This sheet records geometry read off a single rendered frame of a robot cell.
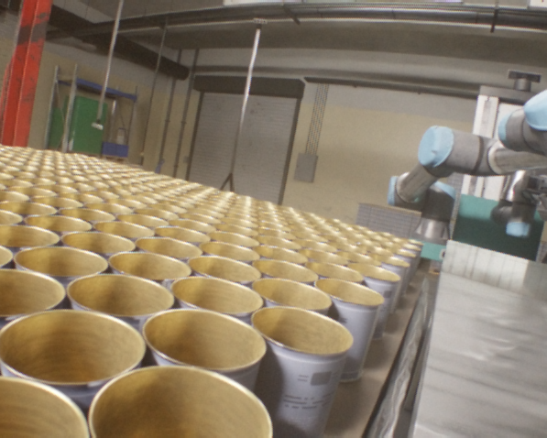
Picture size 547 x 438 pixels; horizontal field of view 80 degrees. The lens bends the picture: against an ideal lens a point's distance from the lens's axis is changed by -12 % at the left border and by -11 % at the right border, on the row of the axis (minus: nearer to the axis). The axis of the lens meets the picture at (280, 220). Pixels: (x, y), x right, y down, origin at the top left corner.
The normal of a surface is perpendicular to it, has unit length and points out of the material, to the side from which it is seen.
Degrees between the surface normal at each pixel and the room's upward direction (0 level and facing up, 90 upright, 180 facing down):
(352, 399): 2
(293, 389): 91
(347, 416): 3
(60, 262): 91
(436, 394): 0
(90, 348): 91
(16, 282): 92
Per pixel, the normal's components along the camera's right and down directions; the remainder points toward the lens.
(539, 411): 0.18, -0.98
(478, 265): -0.66, -0.04
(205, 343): 0.12, 0.15
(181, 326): 0.59, 0.23
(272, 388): -0.42, 0.03
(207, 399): -0.13, 0.11
